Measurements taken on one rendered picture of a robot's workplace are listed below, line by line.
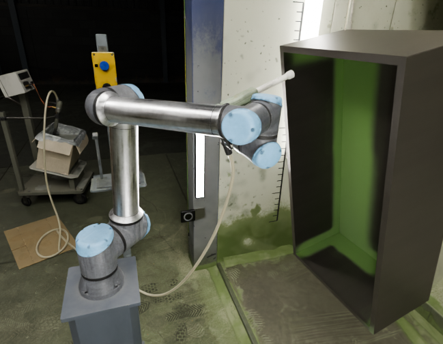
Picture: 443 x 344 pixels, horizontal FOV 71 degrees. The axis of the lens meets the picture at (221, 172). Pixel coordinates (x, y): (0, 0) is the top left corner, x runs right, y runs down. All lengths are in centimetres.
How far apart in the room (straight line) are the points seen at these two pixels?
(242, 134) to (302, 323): 162
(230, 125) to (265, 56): 126
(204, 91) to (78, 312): 128
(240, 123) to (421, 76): 55
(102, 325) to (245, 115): 111
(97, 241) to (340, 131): 130
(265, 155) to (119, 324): 99
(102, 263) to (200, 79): 112
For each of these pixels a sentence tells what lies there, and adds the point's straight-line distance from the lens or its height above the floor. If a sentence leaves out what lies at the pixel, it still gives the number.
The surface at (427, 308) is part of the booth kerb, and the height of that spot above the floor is 14.
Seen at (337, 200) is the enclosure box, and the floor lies 78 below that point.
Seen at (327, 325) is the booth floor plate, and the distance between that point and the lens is 225.
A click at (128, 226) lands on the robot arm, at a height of 89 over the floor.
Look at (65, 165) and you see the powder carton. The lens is 340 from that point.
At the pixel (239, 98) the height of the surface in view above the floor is 145.
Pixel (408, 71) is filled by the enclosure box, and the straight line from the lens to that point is 103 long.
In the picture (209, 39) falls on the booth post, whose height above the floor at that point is 163.
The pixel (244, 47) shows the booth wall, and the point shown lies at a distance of 196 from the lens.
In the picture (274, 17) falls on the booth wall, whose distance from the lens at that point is 203.
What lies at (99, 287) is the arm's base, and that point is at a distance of 148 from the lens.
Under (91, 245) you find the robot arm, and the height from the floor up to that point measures 90.
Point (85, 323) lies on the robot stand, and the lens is 153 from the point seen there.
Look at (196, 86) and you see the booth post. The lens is 189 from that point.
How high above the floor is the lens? 169
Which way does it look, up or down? 25 degrees down
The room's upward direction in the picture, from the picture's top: 2 degrees clockwise
